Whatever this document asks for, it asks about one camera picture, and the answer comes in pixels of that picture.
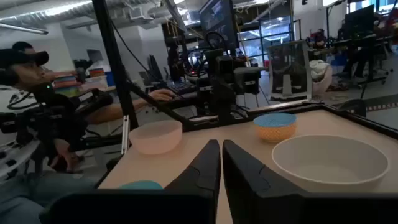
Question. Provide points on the black keyboard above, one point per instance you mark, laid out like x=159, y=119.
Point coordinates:
x=182, y=87

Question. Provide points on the person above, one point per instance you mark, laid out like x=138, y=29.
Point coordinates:
x=28, y=76
x=318, y=39
x=23, y=47

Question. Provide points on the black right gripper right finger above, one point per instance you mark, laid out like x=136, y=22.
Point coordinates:
x=242, y=174

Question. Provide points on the blue storage bin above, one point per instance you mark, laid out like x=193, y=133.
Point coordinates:
x=110, y=79

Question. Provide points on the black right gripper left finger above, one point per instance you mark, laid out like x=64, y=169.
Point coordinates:
x=205, y=168

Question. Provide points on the black upright frame post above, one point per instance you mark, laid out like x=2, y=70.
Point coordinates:
x=113, y=59

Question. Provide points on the black cap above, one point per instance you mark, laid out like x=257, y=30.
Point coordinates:
x=21, y=57

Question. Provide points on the grey mesh office chair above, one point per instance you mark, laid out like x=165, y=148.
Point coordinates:
x=289, y=71

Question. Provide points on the stack of coloured plates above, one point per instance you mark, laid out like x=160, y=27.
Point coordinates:
x=66, y=84

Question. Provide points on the white bag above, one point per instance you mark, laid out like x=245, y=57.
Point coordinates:
x=321, y=76

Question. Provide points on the black desk with monitor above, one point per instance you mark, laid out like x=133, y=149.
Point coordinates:
x=360, y=31

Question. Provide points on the blue and orange patterned bowl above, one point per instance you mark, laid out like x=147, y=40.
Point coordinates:
x=275, y=127

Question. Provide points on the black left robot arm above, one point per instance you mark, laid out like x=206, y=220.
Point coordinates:
x=222, y=93

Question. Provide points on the pink translucent bowl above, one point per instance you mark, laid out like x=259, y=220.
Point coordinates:
x=155, y=138

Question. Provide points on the large white bowl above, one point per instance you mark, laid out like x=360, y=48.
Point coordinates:
x=329, y=165

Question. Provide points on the black diagonal frame brace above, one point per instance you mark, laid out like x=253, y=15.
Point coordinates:
x=158, y=104

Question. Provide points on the large dark monitor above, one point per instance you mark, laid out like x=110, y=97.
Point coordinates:
x=219, y=20

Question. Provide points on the teal bowl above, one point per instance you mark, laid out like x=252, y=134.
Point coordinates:
x=141, y=185

